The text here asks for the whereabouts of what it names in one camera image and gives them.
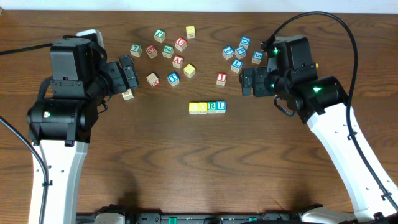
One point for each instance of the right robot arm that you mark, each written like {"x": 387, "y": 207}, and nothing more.
{"x": 322, "y": 104}

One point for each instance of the red I block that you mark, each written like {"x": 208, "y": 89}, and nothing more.
{"x": 221, "y": 79}

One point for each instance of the yellow block top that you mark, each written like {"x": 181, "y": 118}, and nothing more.
{"x": 190, "y": 31}

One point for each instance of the plain red-sided block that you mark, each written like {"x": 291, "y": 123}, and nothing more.
{"x": 153, "y": 79}

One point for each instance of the plain picture block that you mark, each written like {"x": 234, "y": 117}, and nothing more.
{"x": 128, "y": 95}

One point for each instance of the yellow C block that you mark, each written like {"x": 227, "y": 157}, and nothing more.
{"x": 193, "y": 108}

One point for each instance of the red E block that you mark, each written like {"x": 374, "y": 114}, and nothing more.
{"x": 151, "y": 51}

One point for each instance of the red U block left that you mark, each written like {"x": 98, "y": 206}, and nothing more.
{"x": 180, "y": 44}

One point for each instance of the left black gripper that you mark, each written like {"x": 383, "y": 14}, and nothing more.
{"x": 128, "y": 72}

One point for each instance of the blue P block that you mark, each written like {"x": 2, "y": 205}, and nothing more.
{"x": 240, "y": 52}

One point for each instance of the blue l block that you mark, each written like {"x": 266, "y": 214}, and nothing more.
{"x": 221, "y": 107}
{"x": 236, "y": 66}

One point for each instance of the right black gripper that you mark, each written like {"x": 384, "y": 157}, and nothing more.
{"x": 247, "y": 81}

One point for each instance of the green R block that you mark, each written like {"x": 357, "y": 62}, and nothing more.
{"x": 211, "y": 107}

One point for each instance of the blue 5 block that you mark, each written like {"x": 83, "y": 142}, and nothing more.
{"x": 257, "y": 57}

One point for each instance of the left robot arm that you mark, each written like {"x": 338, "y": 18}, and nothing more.
{"x": 63, "y": 115}

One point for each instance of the green 7 block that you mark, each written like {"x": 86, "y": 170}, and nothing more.
{"x": 136, "y": 50}

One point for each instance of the green J block left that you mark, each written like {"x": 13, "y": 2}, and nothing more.
{"x": 159, "y": 35}

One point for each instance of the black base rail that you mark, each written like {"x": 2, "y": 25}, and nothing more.
{"x": 157, "y": 217}

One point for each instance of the green Z block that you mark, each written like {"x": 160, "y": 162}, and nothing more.
{"x": 168, "y": 51}

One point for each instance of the yellow O block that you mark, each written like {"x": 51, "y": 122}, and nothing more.
{"x": 202, "y": 107}

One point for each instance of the yellow S block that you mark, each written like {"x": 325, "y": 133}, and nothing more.
{"x": 189, "y": 70}

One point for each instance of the blue D block left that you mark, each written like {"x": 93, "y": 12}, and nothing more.
{"x": 244, "y": 42}

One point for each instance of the blue T block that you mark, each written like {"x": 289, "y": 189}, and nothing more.
{"x": 173, "y": 79}

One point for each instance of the blue 2 block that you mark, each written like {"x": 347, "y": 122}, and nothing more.
{"x": 228, "y": 52}

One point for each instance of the red A block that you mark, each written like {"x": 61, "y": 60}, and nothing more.
{"x": 177, "y": 61}

